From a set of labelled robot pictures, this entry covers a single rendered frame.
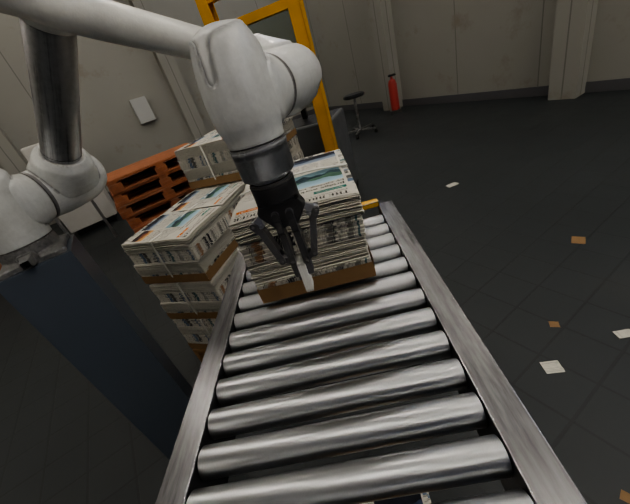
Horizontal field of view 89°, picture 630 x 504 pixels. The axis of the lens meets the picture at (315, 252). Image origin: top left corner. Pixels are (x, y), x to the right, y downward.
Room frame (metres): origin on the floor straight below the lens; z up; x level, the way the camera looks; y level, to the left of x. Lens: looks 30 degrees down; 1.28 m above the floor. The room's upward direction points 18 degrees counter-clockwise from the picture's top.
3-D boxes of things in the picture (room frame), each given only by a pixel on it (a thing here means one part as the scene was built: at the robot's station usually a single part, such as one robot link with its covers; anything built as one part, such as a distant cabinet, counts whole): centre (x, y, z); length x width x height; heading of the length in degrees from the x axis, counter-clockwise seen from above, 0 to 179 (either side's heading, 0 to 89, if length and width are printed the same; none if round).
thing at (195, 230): (1.80, 0.39, 0.42); 1.17 x 0.39 x 0.83; 155
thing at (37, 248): (0.96, 0.81, 1.03); 0.22 x 0.18 x 0.06; 25
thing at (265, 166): (0.52, 0.03, 1.16); 0.09 x 0.09 x 0.06
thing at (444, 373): (0.35, 0.05, 0.77); 0.47 x 0.05 x 0.05; 83
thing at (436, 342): (0.42, 0.04, 0.77); 0.47 x 0.05 x 0.05; 83
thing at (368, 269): (0.70, 0.01, 0.83); 0.29 x 0.16 x 0.04; 83
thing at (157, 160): (3.96, 1.47, 0.40); 1.12 x 0.77 x 0.81; 116
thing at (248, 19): (2.85, -0.11, 1.62); 0.75 x 0.06 x 0.06; 65
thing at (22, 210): (0.99, 0.81, 1.17); 0.18 x 0.16 x 0.22; 148
